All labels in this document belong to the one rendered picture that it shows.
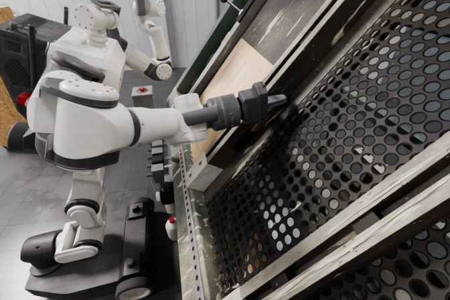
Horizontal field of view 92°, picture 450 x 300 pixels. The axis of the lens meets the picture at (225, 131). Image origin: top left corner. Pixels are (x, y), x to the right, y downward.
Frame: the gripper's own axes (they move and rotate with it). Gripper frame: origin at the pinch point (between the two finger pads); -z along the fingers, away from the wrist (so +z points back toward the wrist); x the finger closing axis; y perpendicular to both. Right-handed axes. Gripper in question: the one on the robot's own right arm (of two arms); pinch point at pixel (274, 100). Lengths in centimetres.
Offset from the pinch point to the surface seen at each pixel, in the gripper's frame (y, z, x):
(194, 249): -17.2, 31.0, -32.1
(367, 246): -38.3, 3.2, -1.1
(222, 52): 58, 1, -5
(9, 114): 153, 178, -55
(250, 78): 24.0, -1.0, -4.3
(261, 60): 25.0, -5.9, 1.2
